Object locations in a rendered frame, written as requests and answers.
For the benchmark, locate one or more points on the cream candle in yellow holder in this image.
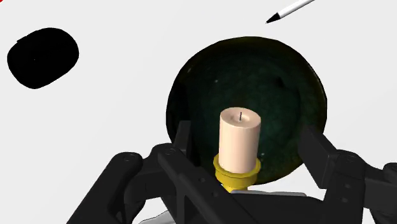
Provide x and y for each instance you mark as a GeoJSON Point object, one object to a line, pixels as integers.
{"type": "Point", "coordinates": [238, 142]}

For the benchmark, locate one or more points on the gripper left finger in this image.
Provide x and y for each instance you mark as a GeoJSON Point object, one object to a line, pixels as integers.
{"type": "Point", "coordinates": [173, 173]}

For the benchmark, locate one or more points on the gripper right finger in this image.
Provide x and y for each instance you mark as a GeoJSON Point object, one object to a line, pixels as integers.
{"type": "Point", "coordinates": [341, 173]}

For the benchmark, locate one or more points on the white pen with black tip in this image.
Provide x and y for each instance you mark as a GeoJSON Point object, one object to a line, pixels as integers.
{"type": "Point", "coordinates": [291, 9]}

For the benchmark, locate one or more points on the black rounded object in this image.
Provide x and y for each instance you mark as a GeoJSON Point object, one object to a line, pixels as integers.
{"type": "Point", "coordinates": [42, 59]}

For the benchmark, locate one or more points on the dark green bowl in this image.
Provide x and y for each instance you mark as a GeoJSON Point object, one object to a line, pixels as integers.
{"type": "Point", "coordinates": [263, 77]}

